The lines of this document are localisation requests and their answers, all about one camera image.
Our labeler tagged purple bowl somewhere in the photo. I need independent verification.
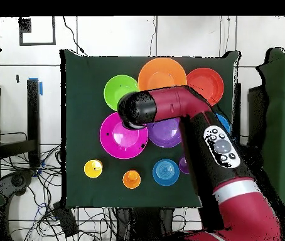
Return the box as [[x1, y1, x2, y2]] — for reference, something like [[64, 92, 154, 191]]
[[146, 117, 183, 149]]

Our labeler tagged pink bowl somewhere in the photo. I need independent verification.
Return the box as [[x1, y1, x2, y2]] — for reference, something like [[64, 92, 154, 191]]
[[99, 111, 149, 160]]

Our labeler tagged green bowl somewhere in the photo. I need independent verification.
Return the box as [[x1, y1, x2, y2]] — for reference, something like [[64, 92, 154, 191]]
[[103, 74, 140, 112]]

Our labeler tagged large orange bowl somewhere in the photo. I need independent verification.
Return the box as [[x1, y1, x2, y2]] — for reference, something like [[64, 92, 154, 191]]
[[137, 57, 188, 92]]

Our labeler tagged small blue bowl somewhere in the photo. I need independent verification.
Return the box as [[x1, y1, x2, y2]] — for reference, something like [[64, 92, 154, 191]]
[[152, 158, 180, 187]]

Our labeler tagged orange cup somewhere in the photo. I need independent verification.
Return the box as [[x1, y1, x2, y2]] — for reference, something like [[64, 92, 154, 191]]
[[122, 169, 142, 190]]

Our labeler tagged purple cup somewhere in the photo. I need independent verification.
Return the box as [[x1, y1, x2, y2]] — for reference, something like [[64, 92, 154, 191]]
[[178, 156, 190, 174]]

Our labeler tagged yellow cup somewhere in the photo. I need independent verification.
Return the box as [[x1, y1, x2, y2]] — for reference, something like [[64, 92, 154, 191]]
[[83, 159, 104, 177]]

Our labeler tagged dark green table cloth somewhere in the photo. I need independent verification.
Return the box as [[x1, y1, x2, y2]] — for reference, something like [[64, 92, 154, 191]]
[[60, 48, 241, 210]]

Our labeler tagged red bowl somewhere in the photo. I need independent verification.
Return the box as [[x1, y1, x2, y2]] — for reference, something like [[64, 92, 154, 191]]
[[186, 67, 225, 107]]

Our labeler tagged large blue bowl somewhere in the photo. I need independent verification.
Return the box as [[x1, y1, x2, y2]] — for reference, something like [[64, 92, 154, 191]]
[[215, 112, 233, 134]]

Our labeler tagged blue tape strip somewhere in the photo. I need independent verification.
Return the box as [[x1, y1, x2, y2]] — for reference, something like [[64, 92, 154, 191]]
[[28, 77, 43, 96]]

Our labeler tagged black metal stand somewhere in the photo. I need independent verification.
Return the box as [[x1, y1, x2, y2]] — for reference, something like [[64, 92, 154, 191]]
[[0, 78, 41, 168]]

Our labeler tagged black power strip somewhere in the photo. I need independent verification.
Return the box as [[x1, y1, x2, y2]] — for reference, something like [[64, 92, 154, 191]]
[[53, 200, 79, 238]]

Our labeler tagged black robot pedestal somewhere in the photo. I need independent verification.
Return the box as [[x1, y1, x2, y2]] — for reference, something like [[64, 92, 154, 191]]
[[116, 207, 175, 241]]

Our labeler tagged tangle of black cables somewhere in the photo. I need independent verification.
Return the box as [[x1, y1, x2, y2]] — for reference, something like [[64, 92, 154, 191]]
[[0, 131, 118, 241]]

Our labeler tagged black floor cable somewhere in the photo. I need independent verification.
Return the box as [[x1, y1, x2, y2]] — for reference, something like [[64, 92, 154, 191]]
[[62, 16, 88, 56]]

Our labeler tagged black square frame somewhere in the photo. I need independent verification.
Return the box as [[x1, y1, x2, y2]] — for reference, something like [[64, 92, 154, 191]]
[[18, 16, 56, 46]]

